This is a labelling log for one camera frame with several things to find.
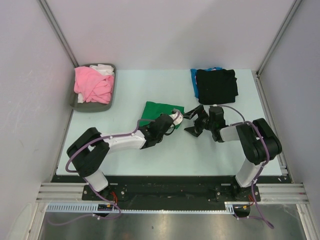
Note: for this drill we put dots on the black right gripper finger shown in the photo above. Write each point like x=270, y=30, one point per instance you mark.
x=195, y=130
x=194, y=112

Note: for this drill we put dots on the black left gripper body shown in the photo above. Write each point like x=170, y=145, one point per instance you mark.
x=160, y=138

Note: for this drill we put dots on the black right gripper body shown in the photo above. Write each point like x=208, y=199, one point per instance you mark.
x=203, y=121

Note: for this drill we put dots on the green t-shirt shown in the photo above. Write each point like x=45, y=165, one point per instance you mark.
x=153, y=110

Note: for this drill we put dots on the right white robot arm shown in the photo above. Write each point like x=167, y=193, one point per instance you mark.
x=258, y=141

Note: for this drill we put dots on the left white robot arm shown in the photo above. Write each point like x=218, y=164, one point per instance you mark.
x=89, y=151

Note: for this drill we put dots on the folded black t-shirt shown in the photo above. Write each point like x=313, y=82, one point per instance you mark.
x=216, y=86

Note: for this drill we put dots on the folded blue t-shirt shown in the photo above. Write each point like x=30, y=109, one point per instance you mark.
x=193, y=73

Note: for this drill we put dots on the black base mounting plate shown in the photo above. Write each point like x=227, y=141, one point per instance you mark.
x=176, y=186

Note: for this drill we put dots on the grey plastic basket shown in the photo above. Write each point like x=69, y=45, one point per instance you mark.
x=92, y=87

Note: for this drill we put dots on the pink t-shirt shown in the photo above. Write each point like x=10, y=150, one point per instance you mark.
x=93, y=85

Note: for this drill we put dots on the white cable duct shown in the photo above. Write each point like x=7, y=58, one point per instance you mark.
x=101, y=208

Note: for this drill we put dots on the aluminium frame rail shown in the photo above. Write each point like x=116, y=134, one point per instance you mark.
x=270, y=193

